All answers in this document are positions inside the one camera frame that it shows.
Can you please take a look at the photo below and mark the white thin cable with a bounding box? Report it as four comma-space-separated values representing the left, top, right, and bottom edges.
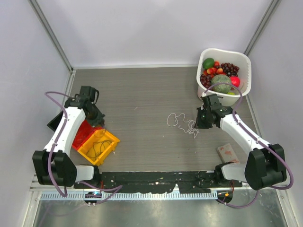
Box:
178, 119, 200, 139
166, 113, 190, 127

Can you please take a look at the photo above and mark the black thin cable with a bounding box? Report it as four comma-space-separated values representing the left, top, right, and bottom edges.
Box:
93, 139, 113, 154

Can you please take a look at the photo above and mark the dark purple thin cable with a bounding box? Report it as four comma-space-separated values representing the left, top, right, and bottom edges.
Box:
85, 140, 112, 161

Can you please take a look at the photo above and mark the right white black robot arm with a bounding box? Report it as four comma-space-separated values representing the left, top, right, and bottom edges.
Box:
195, 94, 287, 190

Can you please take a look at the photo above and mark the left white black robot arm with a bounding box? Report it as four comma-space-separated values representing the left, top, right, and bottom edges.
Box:
32, 86, 105, 189

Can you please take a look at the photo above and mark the red plastic bin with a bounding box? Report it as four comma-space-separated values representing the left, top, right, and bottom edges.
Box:
72, 120, 103, 150

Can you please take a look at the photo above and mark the green netted melon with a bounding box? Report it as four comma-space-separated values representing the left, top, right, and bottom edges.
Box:
211, 74, 232, 94

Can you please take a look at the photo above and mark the yellow plastic bin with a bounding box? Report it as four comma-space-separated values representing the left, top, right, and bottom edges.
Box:
77, 128, 120, 166

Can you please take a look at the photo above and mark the dark grape cluster left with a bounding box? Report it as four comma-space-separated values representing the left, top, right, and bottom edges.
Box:
200, 74, 213, 88

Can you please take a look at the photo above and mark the red pink apple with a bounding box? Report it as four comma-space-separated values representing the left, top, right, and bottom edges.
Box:
230, 76, 241, 87

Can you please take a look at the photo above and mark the black plastic bin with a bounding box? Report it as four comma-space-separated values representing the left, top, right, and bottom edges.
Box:
47, 111, 63, 132

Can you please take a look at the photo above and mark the stained grey sponge block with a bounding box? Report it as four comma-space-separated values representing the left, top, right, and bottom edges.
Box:
216, 143, 240, 164

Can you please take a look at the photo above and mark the dark red grape bunch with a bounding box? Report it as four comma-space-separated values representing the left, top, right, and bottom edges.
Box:
221, 62, 240, 77

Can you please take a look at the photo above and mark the green lime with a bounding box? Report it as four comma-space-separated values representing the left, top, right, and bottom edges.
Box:
202, 58, 215, 70

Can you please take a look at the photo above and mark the white plastic basket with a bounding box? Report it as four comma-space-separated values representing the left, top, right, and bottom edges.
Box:
196, 48, 251, 106

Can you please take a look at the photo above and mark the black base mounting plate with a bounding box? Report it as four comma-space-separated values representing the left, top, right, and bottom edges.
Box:
86, 171, 242, 194

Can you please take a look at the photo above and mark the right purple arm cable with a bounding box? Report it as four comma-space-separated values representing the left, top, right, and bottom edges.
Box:
204, 82, 294, 209

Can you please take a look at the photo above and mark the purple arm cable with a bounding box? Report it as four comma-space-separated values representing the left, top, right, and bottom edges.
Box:
204, 82, 294, 209
44, 91, 124, 206

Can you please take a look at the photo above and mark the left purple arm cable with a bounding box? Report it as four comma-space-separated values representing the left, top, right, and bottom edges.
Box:
44, 91, 124, 206

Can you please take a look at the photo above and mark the white slotted cable duct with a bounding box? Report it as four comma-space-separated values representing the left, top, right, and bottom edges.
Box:
40, 191, 218, 201

